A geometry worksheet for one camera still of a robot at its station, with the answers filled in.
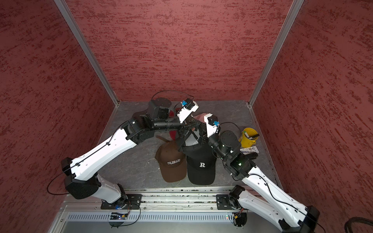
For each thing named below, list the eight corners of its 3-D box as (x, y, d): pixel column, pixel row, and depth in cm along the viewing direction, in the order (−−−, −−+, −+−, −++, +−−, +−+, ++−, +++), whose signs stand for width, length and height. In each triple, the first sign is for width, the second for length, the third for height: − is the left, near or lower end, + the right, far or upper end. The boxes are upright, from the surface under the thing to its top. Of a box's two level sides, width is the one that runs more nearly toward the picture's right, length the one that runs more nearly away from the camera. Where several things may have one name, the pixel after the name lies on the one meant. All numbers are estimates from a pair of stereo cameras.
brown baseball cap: (154, 181, 83) (150, 176, 74) (160, 143, 99) (157, 135, 90) (186, 181, 83) (186, 176, 75) (187, 143, 99) (187, 135, 91)
